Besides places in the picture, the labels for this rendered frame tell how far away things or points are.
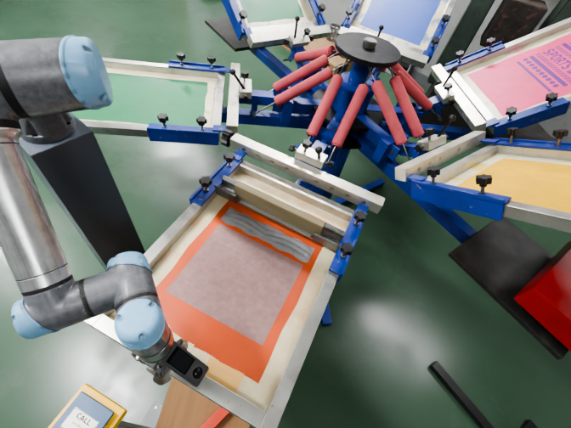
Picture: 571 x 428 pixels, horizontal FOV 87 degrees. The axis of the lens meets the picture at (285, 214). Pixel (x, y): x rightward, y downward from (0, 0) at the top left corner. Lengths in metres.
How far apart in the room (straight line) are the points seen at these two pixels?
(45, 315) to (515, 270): 1.47
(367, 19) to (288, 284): 1.88
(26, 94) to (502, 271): 1.48
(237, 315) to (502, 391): 1.87
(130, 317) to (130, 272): 0.10
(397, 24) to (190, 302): 2.08
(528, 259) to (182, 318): 1.34
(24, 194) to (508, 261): 1.51
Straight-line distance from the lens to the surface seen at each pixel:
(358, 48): 1.57
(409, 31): 2.39
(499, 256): 1.49
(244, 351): 0.94
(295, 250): 1.08
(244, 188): 1.10
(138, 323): 0.58
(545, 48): 2.31
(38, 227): 0.65
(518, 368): 2.61
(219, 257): 1.05
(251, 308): 0.98
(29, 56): 0.65
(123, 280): 0.65
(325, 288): 1.00
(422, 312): 2.35
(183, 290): 1.01
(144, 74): 1.94
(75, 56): 0.64
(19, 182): 0.65
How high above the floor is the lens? 1.87
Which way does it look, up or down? 51 degrees down
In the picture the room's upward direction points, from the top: 13 degrees clockwise
